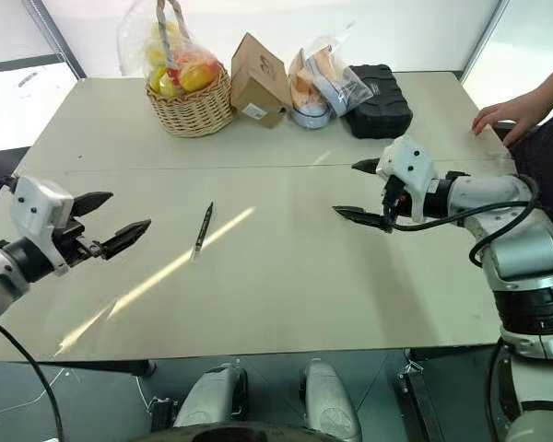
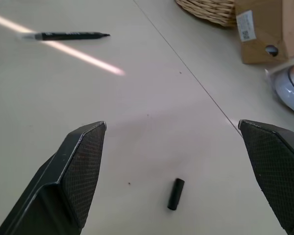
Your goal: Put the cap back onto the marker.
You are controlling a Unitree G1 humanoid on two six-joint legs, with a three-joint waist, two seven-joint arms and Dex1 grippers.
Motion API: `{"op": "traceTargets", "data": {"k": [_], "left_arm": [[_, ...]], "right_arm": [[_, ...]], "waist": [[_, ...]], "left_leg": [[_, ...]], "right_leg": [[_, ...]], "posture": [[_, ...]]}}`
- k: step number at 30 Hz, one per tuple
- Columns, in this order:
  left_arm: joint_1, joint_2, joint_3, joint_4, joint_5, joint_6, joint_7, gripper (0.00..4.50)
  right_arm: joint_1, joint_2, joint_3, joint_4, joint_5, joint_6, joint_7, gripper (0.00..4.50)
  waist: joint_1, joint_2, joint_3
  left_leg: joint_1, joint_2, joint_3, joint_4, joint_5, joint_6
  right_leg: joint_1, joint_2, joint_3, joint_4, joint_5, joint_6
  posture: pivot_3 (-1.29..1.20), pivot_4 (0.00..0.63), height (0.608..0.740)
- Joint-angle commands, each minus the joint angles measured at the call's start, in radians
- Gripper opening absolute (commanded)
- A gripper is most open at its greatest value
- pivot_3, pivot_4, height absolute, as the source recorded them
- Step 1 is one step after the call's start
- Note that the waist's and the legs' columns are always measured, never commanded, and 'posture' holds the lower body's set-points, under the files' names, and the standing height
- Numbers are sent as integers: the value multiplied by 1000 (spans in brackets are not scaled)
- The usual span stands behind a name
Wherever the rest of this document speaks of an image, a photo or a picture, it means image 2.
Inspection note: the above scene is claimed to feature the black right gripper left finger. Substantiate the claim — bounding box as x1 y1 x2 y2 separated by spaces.
0 120 107 235

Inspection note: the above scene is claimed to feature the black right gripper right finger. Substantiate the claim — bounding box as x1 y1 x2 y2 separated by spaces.
237 119 294 235

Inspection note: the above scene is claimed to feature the black pen cap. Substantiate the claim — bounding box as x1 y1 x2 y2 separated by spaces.
167 178 185 211

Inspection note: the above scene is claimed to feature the black marker pen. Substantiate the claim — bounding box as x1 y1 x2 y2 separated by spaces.
16 31 111 42

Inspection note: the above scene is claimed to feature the white round plastic-wrapped object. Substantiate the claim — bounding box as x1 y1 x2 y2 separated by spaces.
264 62 294 115

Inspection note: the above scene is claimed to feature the brown cardboard box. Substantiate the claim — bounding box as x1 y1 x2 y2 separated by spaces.
234 0 294 66

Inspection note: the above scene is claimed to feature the woven wicker basket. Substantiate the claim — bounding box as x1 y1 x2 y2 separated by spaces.
174 0 238 27

